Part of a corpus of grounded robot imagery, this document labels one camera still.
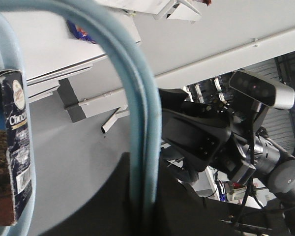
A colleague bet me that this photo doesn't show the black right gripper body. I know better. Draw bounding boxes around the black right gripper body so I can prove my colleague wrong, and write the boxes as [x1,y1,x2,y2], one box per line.
[159,89,256,184]

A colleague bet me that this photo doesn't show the light blue plastic basket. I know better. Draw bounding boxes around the light blue plastic basket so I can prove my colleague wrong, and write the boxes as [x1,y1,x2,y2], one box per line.
[0,0,162,235]

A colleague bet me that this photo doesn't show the blue Chocofello cookie box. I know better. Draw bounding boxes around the blue Chocofello cookie box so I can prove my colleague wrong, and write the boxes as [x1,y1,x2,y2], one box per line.
[0,70,32,227]

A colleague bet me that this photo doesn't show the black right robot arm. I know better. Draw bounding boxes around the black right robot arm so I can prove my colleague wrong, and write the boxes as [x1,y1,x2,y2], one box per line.
[159,89,295,236]

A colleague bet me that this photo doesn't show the white store shelving unit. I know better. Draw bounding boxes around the white store shelving unit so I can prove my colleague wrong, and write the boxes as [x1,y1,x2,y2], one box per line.
[0,0,202,104]

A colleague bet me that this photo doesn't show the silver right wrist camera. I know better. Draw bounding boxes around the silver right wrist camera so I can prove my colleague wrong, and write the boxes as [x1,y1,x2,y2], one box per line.
[229,70,295,110]

